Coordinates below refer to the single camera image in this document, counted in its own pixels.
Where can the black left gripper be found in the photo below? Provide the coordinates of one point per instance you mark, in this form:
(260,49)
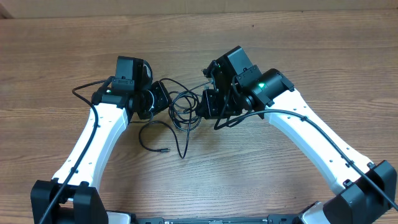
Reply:
(163,99)

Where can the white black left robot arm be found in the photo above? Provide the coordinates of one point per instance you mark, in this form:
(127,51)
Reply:
(72,196)

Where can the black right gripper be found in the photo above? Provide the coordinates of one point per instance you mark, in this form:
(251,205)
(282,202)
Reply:
(209,109)

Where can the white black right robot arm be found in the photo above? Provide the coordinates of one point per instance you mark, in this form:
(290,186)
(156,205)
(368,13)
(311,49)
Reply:
(363,191)

